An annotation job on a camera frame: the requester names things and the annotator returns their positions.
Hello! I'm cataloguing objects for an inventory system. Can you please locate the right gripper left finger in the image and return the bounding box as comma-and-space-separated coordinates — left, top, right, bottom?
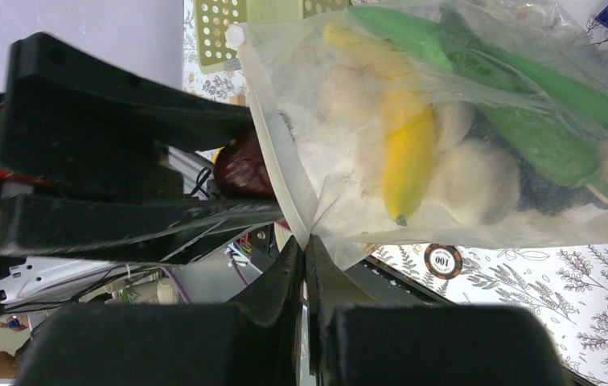
16, 240, 303, 385

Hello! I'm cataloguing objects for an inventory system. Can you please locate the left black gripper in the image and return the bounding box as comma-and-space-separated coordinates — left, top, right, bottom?
0, 32, 282, 265

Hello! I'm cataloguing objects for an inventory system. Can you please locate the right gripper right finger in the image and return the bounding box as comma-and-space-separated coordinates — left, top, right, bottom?
305, 236, 571, 385

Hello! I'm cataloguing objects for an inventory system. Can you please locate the brown nut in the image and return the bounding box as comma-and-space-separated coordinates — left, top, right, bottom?
213, 129, 276, 200

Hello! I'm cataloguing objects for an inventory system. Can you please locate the white mushroom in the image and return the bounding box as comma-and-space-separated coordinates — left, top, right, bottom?
423, 101, 520, 226

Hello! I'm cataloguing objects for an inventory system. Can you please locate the yellow banana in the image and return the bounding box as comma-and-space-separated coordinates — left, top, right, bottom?
322, 22, 436, 227

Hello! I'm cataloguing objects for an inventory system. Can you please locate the black grape bunch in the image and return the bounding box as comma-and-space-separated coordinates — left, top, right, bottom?
466, 112, 608, 216

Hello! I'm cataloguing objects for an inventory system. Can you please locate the clear zip top bag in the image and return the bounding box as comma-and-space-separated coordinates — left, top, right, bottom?
225, 1, 608, 267

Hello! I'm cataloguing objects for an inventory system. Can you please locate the small dark green pepper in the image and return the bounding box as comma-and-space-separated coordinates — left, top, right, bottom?
440, 9, 608, 199

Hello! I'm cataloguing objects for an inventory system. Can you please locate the long green pepper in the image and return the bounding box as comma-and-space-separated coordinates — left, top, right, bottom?
351, 6, 608, 135

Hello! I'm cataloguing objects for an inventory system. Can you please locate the light green plastic basket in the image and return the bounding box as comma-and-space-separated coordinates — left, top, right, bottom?
193, 0, 353, 75

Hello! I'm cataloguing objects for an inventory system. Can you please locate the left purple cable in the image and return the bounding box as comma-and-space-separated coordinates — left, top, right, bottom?
160, 250, 252, 306

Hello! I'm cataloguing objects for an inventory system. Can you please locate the small brown ring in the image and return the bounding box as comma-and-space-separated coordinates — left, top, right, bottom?
423, 243, 464, 281

